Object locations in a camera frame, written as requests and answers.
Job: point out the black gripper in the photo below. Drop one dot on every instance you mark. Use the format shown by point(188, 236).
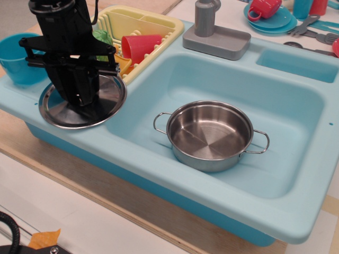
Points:
point(67, 42)

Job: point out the round steel pot lid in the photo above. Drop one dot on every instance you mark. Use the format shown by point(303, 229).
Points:
point(60, 113)

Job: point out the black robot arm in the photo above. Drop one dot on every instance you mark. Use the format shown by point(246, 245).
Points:
point(67, 49)

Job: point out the orange toy piece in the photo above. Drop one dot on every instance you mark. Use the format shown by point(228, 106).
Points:
point(125, 64)

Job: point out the green toy artichoke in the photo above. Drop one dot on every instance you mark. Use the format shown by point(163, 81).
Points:
point(103, 36)

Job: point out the red plastic cup in rack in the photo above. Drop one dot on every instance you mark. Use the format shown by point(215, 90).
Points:
point(135, 47)

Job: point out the blue plastic cup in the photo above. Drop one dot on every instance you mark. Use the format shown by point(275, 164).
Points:
point(14, 63)

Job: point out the yellow dish drying rack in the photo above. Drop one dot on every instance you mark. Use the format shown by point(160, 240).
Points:
point(120, 20)

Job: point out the grey toy faucet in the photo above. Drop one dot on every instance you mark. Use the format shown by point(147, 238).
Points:
point(206, 37)

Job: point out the orange tape piece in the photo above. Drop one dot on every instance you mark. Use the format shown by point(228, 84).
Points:
point(44, 239)

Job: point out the red mug on plates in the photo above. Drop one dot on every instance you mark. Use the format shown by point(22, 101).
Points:
point(262, 9)

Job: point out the light blue toy sink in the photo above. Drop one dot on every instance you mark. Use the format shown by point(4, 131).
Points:
point(277, 189)

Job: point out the top blue plate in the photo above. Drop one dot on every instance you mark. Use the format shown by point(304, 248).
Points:
point(281, 18)

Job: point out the blue plate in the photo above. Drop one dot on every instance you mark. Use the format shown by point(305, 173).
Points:
point(281, 18)
point(292, 24)

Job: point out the bottom blue plate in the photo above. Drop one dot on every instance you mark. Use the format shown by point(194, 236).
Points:
point(292, 24)

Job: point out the grey toy fork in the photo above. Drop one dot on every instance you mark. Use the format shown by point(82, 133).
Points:
point(302, 28)

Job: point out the blue tumbler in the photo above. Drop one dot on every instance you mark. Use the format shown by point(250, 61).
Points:
point(301, 8)

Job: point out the red tumbler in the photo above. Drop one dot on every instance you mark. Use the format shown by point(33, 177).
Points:
point(318, 7)

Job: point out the grey toy spatula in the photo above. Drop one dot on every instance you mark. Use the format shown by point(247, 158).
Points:
point(323, 38)

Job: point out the red plate edge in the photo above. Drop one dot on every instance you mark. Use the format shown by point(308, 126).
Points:
point(335, 47)

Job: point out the teal toy utensil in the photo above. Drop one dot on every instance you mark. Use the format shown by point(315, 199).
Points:
point(325, 26)

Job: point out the steel pot with handles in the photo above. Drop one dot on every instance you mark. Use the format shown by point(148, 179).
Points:
point(209, 136)

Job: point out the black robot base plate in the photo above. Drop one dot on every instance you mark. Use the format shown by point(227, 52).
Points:
point(46, 250)

